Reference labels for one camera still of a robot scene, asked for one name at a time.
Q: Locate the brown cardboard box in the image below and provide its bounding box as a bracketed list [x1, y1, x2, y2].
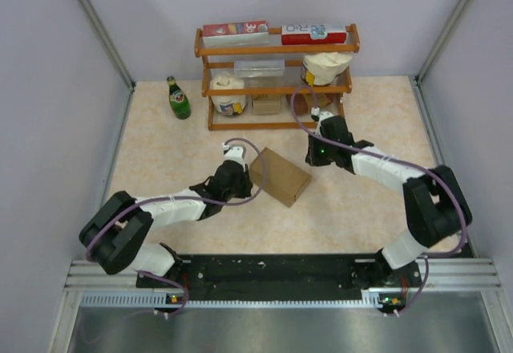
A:
[249, 148, 312, 207]

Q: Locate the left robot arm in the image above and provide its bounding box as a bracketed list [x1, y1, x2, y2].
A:
[79, 160, 252, 286]

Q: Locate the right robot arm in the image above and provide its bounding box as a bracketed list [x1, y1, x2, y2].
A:
[305, 108, 473, 289]

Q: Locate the red white carton box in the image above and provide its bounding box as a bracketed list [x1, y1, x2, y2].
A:
[281, 24, 347, 45]

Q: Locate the red foil wrap box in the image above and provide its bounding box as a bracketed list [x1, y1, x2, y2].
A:
[202, 20, 270, 48]

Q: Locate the brown scouring pad pack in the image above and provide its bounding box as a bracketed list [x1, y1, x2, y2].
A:
[285, 93, 334, 116]

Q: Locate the tan sponge block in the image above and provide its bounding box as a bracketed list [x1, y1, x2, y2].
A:
[252, 94, 281, 115]

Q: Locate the white bag upper shelf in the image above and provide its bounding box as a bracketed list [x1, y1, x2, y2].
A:
[301, 52, 353, 86]

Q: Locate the green glass bottle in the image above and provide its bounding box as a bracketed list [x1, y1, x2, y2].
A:
[167, 76, 191, 120]

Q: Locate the clear plastic container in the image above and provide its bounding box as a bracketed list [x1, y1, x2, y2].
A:
[233, 59, 285, 78]

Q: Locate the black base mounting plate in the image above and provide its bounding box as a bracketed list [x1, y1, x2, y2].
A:
[135, 253, 426, 301]

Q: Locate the orange wooden shelf rack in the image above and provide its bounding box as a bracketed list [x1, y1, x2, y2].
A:
[194, 24, 360, 131]

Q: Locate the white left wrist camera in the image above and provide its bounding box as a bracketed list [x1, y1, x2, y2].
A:
[222, 143, 248, 169]

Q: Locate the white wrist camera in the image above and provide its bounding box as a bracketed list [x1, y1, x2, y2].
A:
[310, 108, 333, 130]
[222, 143, 248, 169]

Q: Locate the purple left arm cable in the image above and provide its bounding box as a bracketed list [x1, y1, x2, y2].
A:
[82, 138, 270, 344]

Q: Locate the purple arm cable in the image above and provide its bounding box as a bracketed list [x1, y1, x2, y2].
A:
[290, 85, 469, 317]
[82, 138, 270, 344]

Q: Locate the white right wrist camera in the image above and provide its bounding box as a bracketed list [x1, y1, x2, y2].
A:
[310, 108, 333, 130]

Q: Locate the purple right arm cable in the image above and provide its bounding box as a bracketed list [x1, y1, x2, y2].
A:
[290, 85, 469, 317]

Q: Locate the grey slotted cable duct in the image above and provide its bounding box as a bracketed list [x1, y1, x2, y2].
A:
[79, 290, 406, 309]

